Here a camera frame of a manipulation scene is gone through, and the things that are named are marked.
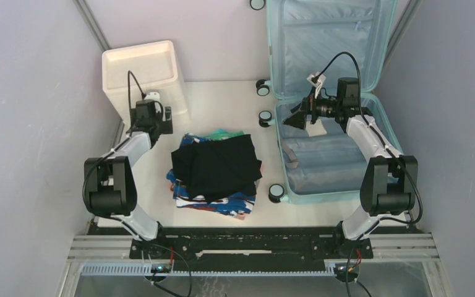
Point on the white slotted cable duct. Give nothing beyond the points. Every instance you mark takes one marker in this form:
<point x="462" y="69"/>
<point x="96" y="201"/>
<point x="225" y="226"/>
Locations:
<point x="140" y="269"/>

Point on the white box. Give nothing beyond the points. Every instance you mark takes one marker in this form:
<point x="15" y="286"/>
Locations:
<point x="315" y="129"/>

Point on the green white patterned garment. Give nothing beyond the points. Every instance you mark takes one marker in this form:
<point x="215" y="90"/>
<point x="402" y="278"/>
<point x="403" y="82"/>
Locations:
<point x="222" y="134"/>

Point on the black mounting rail base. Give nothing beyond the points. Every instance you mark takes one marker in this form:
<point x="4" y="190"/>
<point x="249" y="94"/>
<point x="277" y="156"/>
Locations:
<point x="250" y="247"/>

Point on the light blue ribbed suitcase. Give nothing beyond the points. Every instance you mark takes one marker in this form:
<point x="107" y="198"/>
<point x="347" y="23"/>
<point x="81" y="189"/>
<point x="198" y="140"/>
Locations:
<point x="337" y="39"/>

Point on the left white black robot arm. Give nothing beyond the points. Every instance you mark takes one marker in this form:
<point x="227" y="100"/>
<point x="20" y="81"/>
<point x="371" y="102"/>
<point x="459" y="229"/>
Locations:
<point x="109" y="189"/>

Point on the black garment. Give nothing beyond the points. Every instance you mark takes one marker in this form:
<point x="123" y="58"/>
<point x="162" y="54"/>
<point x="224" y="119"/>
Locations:
<point x="216" y="169"/>

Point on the white three-drawer storage cabinet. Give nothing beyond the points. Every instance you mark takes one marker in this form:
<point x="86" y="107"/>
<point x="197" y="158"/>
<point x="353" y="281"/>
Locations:
<point x="148" y="67"/>

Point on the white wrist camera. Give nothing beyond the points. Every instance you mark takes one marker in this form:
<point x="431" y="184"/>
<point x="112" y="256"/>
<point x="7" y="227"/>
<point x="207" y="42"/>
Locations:
<point x="154" y="96"/>
<point x="316" y="80"/>

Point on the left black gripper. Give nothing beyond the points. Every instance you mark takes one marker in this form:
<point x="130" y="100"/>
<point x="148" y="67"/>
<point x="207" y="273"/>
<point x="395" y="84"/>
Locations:
<point x="166" y="126"/>

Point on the blue white striped garment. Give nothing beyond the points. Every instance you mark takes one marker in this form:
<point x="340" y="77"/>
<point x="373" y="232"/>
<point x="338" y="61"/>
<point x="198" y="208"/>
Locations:
<point x="237" y="205"/>

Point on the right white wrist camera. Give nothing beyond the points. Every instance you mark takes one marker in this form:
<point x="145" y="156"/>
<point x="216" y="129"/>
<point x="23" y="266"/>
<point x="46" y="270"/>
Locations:
<point x="316" y="80"/>

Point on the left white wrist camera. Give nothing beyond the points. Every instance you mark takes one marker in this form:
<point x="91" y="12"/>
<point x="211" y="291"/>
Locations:
<point x="154" y="96"/>

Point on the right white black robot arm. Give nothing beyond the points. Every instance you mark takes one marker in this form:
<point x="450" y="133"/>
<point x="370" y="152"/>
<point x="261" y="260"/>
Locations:
<point x="389" y="186"/>

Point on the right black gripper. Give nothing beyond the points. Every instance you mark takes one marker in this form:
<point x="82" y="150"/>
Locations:
<point x="298" y="119"/>

